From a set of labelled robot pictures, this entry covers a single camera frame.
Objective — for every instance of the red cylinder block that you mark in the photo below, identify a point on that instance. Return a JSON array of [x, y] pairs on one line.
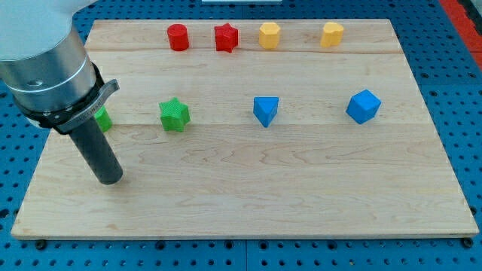
[[178, 37]]

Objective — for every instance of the light wooden board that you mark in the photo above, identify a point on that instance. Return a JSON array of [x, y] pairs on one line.
[[313, 173]]

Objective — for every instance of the green block behind rod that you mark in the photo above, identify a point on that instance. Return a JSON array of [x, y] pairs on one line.
[[103, 119]]

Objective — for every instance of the yellow heart block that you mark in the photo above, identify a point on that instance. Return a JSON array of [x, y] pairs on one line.
[[332, 34]]

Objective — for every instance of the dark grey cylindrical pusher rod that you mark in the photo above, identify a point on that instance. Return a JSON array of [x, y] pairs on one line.
[[95, 149]]

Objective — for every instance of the blue cube block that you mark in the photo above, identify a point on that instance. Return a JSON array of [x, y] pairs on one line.
[[363, 106]]

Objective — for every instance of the black clamp flange mount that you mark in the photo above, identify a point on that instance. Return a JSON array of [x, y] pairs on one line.
[[72, 116]]

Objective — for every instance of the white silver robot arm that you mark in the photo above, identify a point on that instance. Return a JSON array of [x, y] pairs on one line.
[[53, 81]]

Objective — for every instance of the red star block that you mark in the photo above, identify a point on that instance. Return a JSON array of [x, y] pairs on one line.
[[226, 37]]

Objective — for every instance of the green star block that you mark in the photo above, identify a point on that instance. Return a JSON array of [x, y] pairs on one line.
[[174, 115]]

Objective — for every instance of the yellow hexagon block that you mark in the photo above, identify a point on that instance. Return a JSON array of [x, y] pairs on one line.
[[269, 35]]

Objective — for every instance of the blue triangle block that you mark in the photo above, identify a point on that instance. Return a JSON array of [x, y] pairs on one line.
[[265, 109]]

